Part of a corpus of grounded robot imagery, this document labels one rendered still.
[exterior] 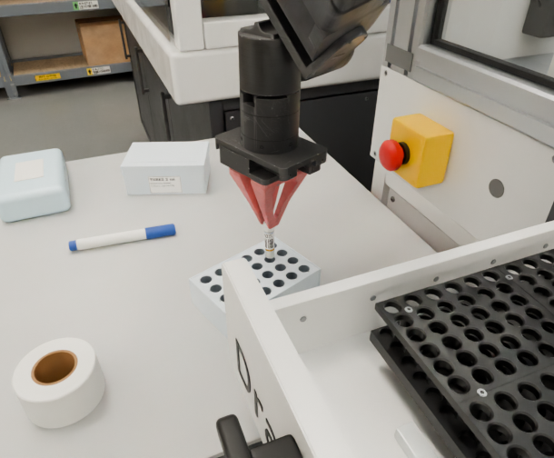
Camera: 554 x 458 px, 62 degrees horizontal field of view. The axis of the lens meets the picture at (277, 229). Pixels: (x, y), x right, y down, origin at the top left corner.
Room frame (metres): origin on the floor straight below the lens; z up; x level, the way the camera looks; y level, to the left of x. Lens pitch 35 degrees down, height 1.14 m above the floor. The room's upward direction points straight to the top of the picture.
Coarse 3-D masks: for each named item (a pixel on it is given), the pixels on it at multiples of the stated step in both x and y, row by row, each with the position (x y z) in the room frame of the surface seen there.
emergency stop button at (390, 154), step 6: (384, 144) 0.53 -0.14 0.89; (390, 144) 0.53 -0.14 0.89; (396, 144) 0.52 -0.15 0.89; (384, 150) 0.53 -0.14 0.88; (390, 150) 0.52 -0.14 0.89; (396, 150) 0.52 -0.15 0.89; (402, 150) 0.53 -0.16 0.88; (384, 156) 0.53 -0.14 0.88; (390, 156) 0.52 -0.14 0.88; (396, 156) 0.51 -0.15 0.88; (402, 156) 0.52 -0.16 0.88; (384, 162) 0.53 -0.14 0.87; (390, 162) 0.52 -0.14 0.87; (396, 162) 0.51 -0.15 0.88; (390, 168) 0.52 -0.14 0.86; (396, 168) 0.51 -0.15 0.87
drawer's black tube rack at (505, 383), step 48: (432, 288) 0.26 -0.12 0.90; (480, 288) 0.26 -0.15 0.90; (528, 288) 0.26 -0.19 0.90; (384, 336) 0.24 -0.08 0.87; (432, 336) 0.21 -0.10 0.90; (480, 336) 0.21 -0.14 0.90; (528, 336) 0.23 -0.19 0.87; (432, 384) 0.19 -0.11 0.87; (480, 384) 0.17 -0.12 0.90; (528, 384) 0.17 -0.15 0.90; (528, 432) 0.16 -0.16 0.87
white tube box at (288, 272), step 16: (240, 256) 0.42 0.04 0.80; (256, 256) 0.42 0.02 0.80; (288, 256) 0.42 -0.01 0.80; (208, 272) 0.39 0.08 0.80; (256, 272) 0.39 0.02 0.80; (272, 272) 0.39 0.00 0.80; (288, 272) 0.39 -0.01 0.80; (304, 272) 0.41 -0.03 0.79; (320, 272) 0.40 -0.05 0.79; (192, 288) 0.38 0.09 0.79; (208, 288) 0.37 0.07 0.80; (272, 288) 0.37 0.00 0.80; (288, 288) 0.37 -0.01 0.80; (304, 288) 0.38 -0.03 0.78; (208, 304) 0.35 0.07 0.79; (224, 304) 0.34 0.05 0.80; (224, 320) 0.33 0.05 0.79
